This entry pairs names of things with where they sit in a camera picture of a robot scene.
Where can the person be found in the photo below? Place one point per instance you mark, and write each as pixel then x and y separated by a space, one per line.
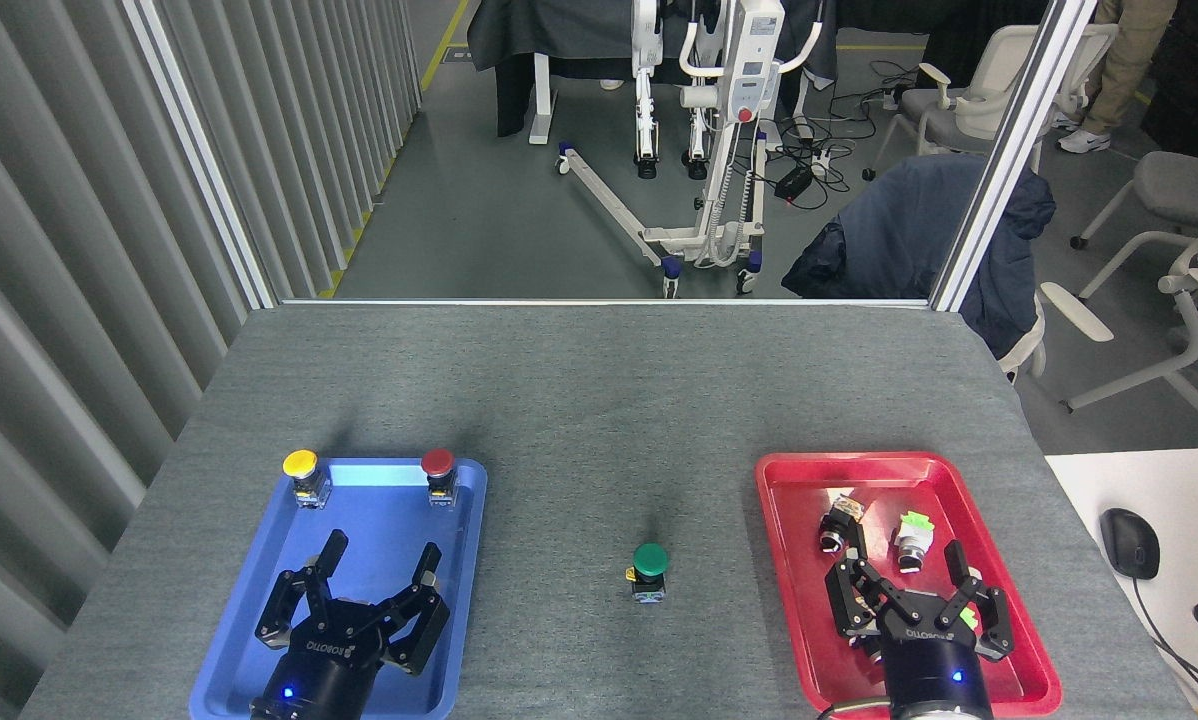
pixel 1129 60

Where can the white hanging robot legs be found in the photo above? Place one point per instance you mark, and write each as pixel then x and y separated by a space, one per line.
pixel 645 60

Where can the dark blue jacket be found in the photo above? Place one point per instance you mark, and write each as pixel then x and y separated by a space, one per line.
pixel 899 230

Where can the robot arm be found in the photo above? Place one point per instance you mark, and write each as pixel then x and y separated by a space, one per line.
pixel 944 718

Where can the green push button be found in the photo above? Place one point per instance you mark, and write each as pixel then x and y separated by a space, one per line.
pixel 650 558

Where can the yellow push button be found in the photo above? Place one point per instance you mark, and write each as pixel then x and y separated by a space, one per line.
pixel 301 462

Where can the table with dark cloth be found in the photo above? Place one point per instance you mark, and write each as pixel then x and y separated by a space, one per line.
pixel 559 25

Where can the white office chair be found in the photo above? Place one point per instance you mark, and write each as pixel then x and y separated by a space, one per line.
pixel 989 100

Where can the white and green switch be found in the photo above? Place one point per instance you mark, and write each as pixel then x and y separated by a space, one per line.
pixel 969 620

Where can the black computer mouse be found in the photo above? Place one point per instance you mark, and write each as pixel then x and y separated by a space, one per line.
pixel 1129 542

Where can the blue plastic tray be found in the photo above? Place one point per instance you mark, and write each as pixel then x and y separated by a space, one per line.
pixel 379 520

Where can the silver post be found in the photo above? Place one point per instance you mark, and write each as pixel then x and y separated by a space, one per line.
pixel 1009 150
pixel 199 150

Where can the white wheeled stand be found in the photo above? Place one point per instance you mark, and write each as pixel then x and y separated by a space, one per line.
pixel 749 60

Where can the red plastic tray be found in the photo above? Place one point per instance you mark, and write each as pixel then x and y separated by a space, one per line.
pixel 789 480

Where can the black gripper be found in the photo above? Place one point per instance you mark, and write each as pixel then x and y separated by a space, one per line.
pixel 934 670
pixel 329 660

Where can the silver switch with green tag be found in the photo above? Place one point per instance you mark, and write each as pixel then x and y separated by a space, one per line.
pixel 912 540

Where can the black selector switch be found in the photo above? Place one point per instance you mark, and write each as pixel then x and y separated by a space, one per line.
pixel 839 518

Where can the white side table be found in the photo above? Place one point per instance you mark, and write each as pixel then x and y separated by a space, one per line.
pixel 1139 480

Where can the red push button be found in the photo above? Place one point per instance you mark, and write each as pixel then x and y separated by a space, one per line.
pixel 438 461

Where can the black power adapter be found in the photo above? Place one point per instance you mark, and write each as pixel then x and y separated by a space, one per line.
pixel 794 182

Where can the white chair under jacket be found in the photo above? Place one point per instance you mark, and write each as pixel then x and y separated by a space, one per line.
pixel 1025 350

